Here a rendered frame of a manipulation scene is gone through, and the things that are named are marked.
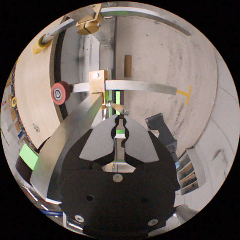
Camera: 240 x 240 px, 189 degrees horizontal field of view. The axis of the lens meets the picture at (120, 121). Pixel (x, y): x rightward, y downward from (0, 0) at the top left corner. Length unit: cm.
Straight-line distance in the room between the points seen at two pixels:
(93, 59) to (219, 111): 277
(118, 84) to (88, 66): 32
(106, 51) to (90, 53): 14
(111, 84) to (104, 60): 20
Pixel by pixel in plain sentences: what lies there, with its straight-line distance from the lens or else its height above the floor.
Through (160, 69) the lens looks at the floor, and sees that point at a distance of 124.
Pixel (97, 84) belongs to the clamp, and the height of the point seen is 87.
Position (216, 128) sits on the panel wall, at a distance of 270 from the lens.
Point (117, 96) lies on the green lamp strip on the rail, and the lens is 43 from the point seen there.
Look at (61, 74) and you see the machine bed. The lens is 43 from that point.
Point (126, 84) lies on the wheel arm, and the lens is 26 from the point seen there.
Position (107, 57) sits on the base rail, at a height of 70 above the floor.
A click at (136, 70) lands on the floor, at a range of 113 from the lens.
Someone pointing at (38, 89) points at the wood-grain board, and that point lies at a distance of 42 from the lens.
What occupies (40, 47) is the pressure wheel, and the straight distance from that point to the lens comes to 36.
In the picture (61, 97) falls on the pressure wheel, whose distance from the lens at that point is 29.
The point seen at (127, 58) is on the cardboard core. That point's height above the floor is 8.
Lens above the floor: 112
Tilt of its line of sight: 56 degrees down
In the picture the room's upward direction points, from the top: 177 degrees counter-clockwise
